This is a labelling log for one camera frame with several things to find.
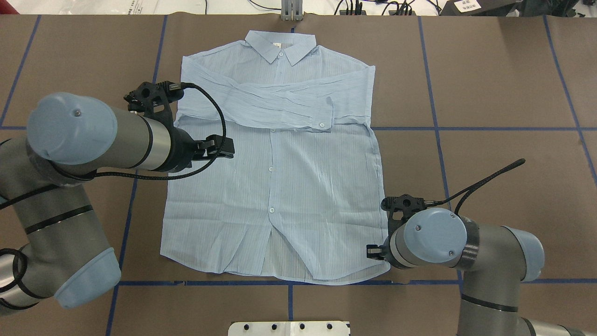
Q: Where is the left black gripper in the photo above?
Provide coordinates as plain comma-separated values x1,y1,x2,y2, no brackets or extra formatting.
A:
168,127,236,172

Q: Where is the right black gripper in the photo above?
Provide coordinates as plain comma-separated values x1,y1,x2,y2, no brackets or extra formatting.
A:
366,236,412,270

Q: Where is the light blue button-up shirt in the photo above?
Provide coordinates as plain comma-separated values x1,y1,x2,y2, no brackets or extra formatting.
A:
160,31,390,285

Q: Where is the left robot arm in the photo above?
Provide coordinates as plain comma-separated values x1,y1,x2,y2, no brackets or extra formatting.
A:
1,89,234,316

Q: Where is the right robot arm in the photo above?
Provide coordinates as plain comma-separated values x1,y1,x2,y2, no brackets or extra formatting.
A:
367,208,591,336

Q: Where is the black labelled box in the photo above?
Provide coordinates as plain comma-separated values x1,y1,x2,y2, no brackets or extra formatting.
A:
439,0,524,17

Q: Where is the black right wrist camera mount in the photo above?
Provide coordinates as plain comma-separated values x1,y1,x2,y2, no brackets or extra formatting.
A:
380,194,428,224

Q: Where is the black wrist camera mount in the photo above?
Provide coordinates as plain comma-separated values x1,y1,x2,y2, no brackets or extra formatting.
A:
123,81,184,129
380,194,428,224

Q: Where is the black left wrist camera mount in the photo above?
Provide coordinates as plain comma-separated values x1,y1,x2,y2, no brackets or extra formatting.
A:
123,81,184,129

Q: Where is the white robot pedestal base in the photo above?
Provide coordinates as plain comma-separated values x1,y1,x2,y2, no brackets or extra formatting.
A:
228,321,351,336

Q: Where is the aluminium frame post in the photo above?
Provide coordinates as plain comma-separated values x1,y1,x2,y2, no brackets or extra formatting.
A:
281,0,304,21

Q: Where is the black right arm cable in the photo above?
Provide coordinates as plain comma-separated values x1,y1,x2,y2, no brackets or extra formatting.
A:
423,158,526,216

